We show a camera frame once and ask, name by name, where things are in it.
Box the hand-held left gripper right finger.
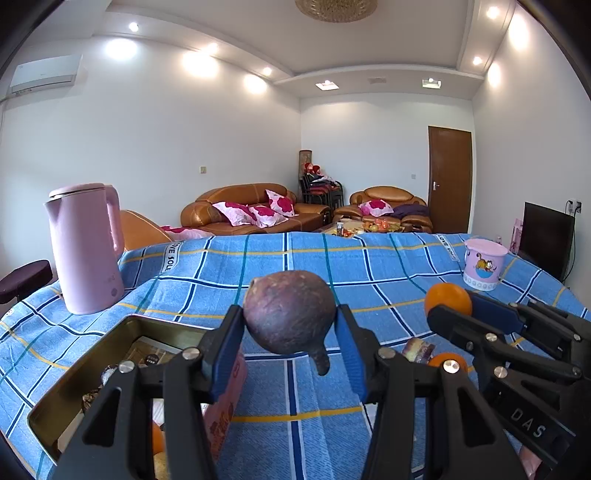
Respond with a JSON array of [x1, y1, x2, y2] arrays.
[[335, 303, 529, 480]]

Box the printed paper leaflet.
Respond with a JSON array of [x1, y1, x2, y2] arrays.
[[122, 336, 182, 370]]

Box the dark padded stool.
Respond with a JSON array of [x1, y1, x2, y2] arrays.
[[0, 260, 53, 305]]

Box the pink electric kettle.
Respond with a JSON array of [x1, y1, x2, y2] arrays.
[[44, 183, 126, 315]]

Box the black flat screen television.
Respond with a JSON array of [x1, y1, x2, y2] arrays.
[[518, 202, 576, 282]]

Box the white wall air conditioner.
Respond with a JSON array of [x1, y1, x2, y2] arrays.
[[10, 54, 84, 93]]

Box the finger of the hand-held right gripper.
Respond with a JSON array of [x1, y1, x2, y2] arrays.
[[466, 291, 591, 366], [427, 305, 583, 379]]

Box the purple sweet potato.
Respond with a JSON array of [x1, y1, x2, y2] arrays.
[[243, 270, 337, 376]]

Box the brown leather armchair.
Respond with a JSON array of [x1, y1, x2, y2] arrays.
[[333, 186, 434, 233]]

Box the purple cloth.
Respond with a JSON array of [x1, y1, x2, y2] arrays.
[[392, 204, 430, 220]]

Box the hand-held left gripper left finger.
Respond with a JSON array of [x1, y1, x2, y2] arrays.
[[48, 305, 245, 480]]

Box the gold ceiling chandelier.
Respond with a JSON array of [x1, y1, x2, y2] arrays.
[[295, 0, 378, 23]]

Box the round ceiling spotlights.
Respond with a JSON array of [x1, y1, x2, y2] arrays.
[[104, 4, 527, 95]]

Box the large orange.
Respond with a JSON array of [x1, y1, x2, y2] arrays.
[[427, 352, 462, 369]]

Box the blue plaid blanket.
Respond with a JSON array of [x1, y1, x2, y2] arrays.
[[0, 231, 591, 480]]

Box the orange leather chair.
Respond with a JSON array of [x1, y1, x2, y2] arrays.
[[121, 210, 174, 252]]

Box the long brown leather sofa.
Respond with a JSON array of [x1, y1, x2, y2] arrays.
[[180, 183, 334, 237]]

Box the pink floral pillow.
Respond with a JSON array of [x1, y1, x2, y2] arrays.
[[248, 204, 280, 228], [359, 200, 394, 217], [159, 224, 215, 241], [264, 189, 296, 217], [212, 201, 252, 227]]

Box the pink cartoon cat bucket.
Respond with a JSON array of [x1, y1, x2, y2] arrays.
[[463, 238, 509, 291]]

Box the stacked dark chairs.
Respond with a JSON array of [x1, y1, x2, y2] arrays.
[[299, 178, 345, 208]]

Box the person's right hand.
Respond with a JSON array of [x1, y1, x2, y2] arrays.
[[519, 449, 554, 480]]

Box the pink metal tin box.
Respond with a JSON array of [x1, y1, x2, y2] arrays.
[[27, 315, 247, 468]]

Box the medium orange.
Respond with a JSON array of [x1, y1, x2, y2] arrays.
[[425, 283, 473, 319]]

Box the coffee table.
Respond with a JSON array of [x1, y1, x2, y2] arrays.
[[316, 218, 409, 237]]

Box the brown wooden door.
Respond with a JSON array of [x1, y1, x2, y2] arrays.
[[427, 126, 474, 234]]

